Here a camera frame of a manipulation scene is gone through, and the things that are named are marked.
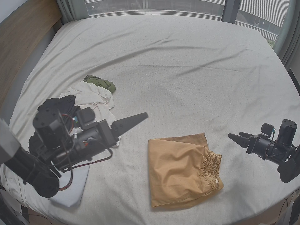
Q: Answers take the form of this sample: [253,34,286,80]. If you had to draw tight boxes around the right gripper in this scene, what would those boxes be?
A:
[228,131,278,160]

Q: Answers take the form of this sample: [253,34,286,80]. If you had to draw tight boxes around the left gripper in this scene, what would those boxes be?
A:
[74,112,149,160]

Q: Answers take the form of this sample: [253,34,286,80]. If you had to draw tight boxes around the tan shorts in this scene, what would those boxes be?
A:
[148,132,225,211]

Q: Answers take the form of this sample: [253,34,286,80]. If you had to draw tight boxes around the bed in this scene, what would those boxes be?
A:
[0,0,300,225]

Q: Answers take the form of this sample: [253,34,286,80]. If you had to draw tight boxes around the white garment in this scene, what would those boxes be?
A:
[59,81,121,148]

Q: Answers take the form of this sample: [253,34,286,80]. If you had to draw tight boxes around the olive green garment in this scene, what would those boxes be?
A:
[84,75,116,94]

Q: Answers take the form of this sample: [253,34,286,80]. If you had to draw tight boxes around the black garment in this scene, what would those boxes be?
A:
[28,97,82,150]

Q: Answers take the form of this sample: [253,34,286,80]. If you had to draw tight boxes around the pale blue garment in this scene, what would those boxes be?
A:
[47,164,92,208]

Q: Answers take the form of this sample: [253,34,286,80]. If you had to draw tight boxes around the grey-green curtain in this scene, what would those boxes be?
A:
[51,0,90,25]
[273,0,300,67]

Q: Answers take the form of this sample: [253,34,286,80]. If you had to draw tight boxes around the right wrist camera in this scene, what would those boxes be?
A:
[261,123,275,139]

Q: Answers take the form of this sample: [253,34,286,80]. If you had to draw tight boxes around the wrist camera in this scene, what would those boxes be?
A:
[75,107,101,131]
[261,123,275,139]

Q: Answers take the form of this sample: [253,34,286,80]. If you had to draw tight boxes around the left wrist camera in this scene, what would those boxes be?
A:
[75,107,101,131]

